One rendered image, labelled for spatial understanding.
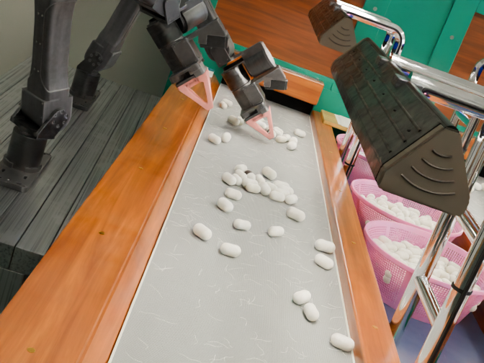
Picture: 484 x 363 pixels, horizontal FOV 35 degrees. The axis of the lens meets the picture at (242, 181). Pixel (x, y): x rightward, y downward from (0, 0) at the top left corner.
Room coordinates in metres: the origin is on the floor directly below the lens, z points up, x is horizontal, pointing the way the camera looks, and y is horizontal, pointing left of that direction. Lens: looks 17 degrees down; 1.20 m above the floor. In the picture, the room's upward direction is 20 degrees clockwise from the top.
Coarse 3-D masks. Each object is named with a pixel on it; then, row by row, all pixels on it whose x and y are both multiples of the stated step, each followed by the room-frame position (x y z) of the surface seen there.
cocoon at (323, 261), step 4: (316, 256) 1.20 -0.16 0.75; (320, 256) 1.19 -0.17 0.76; (324, 256) 1.19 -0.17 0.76; (316, 260) 1.19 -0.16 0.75; (320, 260) 1.19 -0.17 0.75; (324, 260) 1.19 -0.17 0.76; (328, 260) 1.19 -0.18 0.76; (320, 264) 1.19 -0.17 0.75; (324, 264) 1.19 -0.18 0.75; (328, 264) 1.18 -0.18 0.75; (332, 264) 1.19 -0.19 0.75; (324, 268) 1.19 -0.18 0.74; (328, 268) 1.19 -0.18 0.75
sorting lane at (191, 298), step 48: (240, 144) 1.76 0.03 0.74; (192, 192) 1.32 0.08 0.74; (192, 240) 1.11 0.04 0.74; (240, 240) 1.18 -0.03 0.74; (288, 240) 1.26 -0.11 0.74; (144, 288) 0.90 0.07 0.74; (192, 288) 0.95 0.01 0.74; (240, 288) 1.00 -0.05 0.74; (288, 288) 1.06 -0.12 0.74; (336, 288) 1.13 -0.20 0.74; (144, 336) 0.79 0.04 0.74; (192, 336) 0.83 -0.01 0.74; (240, 336) 0.87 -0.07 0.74; (288, 336) 0.91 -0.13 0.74
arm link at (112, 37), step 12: (120, 0) 1.88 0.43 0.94; (132, 0) 1.87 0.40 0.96; (120, 12) 1.87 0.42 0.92; (132, 12) 1.87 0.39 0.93; (108, 24) 1.87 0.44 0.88; (120, 24) 1.87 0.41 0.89; (132, 24) 1.89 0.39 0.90; (108, 36) 1.87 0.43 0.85; (120, 36) 1.87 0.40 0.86; (96, 48) 1.87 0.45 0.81; (108, 48) 1.87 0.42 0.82; (120, 48) 1.92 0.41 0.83; (108, 60) 1.86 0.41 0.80
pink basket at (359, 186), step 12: (360, 180) 1.73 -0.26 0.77; (372, 180) 1.77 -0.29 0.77; (360, 192) 1.74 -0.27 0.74; (372, 192) 1.76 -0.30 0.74; (360, 204) 1.60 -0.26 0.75; (372, 204) 1.57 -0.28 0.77; (408, 204) 1.78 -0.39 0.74; (420, 204) 1.78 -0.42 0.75; (360, 216) 1.60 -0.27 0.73; (372, 216) 1.57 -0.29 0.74; (420, 216) 1.76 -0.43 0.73; (432, 216) 1.75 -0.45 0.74; (420, 228) 1.53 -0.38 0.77; (456, 228) 1.67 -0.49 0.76
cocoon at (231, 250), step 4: (224, 244) 1.10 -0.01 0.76; (228, 244) 1.10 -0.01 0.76; (232, 244) 1.10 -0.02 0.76; (220, 248) 1.10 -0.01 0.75; (224, 248) 1.09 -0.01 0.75; (228, 248) 1.09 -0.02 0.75; (232, 248) 1.10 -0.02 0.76; (236, 248) 1.10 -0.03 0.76; (240, 248) 1.10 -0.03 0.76; (224, 252) 1.09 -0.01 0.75; (228, 252) 1.09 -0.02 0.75; (232, 252) 1.09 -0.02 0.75; (236, 252) 1.10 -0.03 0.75; (240, 252) 1.10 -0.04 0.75; (232, 256) 1.10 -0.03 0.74; (236, 256) 1.10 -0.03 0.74
